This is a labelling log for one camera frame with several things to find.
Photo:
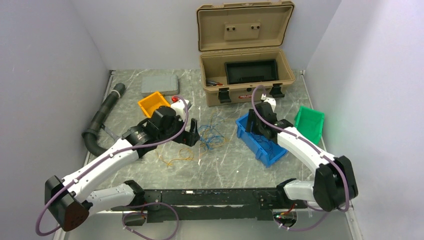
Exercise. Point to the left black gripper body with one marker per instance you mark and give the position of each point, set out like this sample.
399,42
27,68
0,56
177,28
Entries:
177,125

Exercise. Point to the grey plastic case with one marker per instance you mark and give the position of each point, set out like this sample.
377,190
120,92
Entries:
167,85

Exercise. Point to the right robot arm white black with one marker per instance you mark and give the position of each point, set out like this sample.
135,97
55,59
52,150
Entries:
334,183

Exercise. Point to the silver wrench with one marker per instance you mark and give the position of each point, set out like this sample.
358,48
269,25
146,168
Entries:
114,136

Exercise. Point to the black tray in toolbox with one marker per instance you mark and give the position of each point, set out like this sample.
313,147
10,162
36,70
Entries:
243,72

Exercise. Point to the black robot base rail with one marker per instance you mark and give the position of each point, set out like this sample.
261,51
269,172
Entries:
213,204

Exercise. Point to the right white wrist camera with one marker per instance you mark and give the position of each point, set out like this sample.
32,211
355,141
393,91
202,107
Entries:
270,100

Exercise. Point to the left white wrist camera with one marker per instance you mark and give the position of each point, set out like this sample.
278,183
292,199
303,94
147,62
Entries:
178,106

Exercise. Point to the screwdrivers in toolbox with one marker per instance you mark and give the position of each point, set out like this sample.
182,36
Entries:
213,83

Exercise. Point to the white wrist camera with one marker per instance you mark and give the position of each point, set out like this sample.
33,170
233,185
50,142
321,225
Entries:
178,106
270,100

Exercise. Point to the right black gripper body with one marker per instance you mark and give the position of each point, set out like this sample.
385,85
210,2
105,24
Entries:
256,126

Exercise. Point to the blue plastic bin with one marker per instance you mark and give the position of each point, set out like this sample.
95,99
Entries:
264,150

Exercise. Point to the tan open toolbox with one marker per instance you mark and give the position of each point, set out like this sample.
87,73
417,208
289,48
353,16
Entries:
237,32

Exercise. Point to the green plastic bin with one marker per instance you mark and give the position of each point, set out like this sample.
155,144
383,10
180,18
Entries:
309,123

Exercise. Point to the orange plastic bin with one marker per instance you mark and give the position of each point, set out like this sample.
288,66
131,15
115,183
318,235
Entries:
152,102

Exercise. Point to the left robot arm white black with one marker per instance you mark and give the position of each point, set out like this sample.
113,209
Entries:
74,198

